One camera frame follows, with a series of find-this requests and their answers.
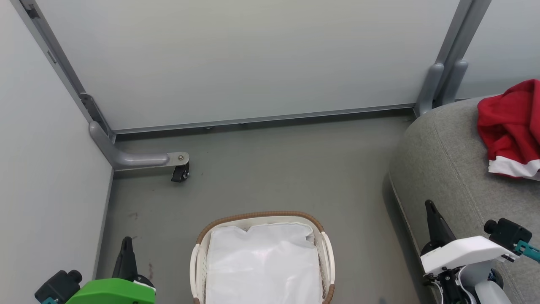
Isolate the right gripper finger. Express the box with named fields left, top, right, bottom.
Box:
left=425, top=200, right=457, bottom=253

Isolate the white basket with brown rim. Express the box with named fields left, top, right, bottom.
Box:
left=189, top=211, right=336, bottom=304

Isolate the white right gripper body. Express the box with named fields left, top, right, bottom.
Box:
left=421, top=236, right=513, bottom=304

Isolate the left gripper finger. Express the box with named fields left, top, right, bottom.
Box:
left=112, top=236, right=140, bottom=280

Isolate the grey partition bottom rail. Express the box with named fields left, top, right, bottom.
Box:
left=112, top=103, right=418, bottom=136

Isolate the grey partition support foot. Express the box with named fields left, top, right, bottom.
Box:
left=416, top=62, right=446, bottom=117
left=441, top=59, right=470, bottom=106
left=89, top=122, right=190, bottom=171

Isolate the black caster wheel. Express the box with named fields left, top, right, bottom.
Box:
left=170, top=164, right=190, bottom=183

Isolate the red garment with white trim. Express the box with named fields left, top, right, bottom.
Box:
left=477, top=79, right=540, bottom=181

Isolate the white cloth basket liner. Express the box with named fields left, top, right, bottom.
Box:
left=205, top=223, right=323, bottom=304

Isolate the grey fabric sofa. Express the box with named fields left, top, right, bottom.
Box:
left=388, top=96, right=540, bottom=304

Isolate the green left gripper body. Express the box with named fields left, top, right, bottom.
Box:
left=65, top=274, right=157, bottom=304

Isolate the grey partition frame post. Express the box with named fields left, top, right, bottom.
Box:
left=435, top=0, right=492, bottom=106
left=9, top=0, right=116, bottom=142

